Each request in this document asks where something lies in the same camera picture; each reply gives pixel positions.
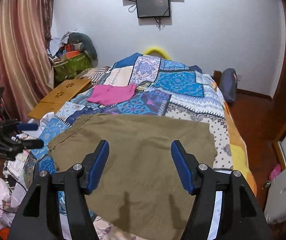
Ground khaki olive pants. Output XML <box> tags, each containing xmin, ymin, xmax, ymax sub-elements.
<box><xmin>48</xmin><ymin>114</ymin><xmax>217</xmax><ymax>239</ymax></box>

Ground orange yellow fleece blanket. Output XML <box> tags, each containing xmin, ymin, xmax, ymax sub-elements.
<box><xmin>223</xmin><ymin>102</ymin><xmax>257</xmax><ymax>196</ymax></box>

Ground pink folded garment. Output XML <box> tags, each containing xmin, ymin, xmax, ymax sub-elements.
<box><xmin>87</xmin><ymin>83</ymin><xmax>136</xmax><ymax>106</ymax></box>

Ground wooden lap tray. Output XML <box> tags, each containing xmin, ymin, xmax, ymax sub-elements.
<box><xmin>28</xmin><ymin>79</ymin><xmax>92</xmax><ymax>120</ymax></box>

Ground pink striped curtain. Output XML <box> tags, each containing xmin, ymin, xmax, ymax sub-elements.
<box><xmin>0</xmin><ymin>0</ymin><xmax>54</xmax><ymax>121</ymax></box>

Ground patchwork patterned bedspread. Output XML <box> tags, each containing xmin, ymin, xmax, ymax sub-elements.
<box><xmin>32</xmin><ymin>54</ymin><xmax>233</xmax><ymax>170</ymax></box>

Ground pink floor item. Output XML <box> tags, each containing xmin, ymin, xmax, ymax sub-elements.
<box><xmin>269</xmin><ymin>164</ymin><xmax>282</xmax><ymax>181</ymax></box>

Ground grey purple backpack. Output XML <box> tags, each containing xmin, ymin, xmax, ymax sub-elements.
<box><xmin>219</xmin><ymin>68</ymin><xmax>238</xmax><ymax>103</ymax></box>

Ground green patterned bag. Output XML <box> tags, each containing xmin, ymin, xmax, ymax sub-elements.
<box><xmin>54</xmin><ymin>53</ymin><xmax>92</xmax><ymax>82</ymax></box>

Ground grey stuffed pillow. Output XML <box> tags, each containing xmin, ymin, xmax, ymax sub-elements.
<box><xmin>68</xmin><ymin>33</ymin><xmax>97</xmax><ymax>61</ymax></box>

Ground yellow pillow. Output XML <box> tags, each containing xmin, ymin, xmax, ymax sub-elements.
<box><xmin>143</xmin><ymin>46</ymin><xmax>172</xmax><ymax>60</ymax></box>

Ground wooden bed post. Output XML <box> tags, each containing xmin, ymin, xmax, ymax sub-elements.
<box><xmin>212</xmin><ymin>70</ymin><xmax>222</xmax><ymax>86</ymax></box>

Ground black wall monitor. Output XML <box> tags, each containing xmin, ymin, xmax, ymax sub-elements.
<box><xmin>136</xmin><ymin>0</ymin><xmax>171</xmax><ymax>18</ymax></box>

